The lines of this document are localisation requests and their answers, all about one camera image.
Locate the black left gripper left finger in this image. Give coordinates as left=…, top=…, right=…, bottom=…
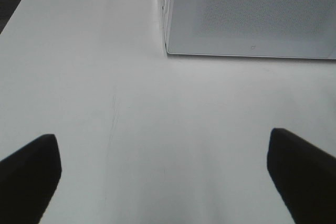
left=1, top=134, right=62, bottom=223

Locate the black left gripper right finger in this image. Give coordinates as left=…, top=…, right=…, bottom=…
left=267, top=128, right=335, bottom=223

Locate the white microwave oven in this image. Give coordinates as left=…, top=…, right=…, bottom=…
left=157, top=0, right=336, bottom=61

